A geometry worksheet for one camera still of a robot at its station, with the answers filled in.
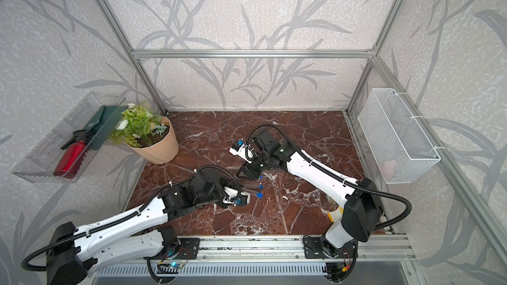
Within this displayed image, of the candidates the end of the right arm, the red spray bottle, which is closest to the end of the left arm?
the end of the right arm

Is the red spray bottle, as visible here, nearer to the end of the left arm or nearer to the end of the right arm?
the end of the left arm

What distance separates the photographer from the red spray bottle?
57 centimetres

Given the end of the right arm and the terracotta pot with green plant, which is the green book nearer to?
the terracotta pot with green plant

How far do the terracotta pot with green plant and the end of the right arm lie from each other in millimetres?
429

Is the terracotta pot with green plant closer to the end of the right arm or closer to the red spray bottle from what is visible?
the red spray bottle

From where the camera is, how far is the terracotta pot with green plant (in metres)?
0.77

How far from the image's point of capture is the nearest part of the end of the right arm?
559mm

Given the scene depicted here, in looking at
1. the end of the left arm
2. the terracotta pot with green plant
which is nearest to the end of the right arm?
the end of the left arm

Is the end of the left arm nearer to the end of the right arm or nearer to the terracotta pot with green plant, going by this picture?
the end of the right arm

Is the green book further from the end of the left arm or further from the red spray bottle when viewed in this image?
the end of the left arm

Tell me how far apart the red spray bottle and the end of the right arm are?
49 centimetres

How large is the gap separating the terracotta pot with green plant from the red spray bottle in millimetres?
82
